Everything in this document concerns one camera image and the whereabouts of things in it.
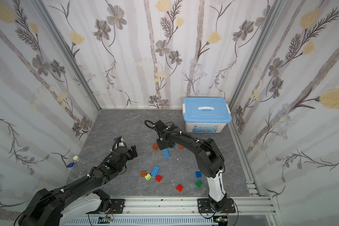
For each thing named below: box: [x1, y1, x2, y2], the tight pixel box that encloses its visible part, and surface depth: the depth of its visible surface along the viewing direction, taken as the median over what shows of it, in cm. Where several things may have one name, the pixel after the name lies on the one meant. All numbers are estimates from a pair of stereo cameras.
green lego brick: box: [195, 179, 203, 188], surface depth 82 cm
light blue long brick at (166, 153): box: [162, 148, 170, 159], surface depth 95 cm
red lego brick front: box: [176, 183, 185, 193], surface depth 81 cm
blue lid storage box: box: [182, 96, 233, 134], surface depth 100 cm
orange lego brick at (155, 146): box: [152, 142, 159, 151], surface depth 97 cm
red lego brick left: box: [154, 174, 163, 183], surface depth 84 cm
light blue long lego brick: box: [151, 165, 161, 178], surface depth 87 cm
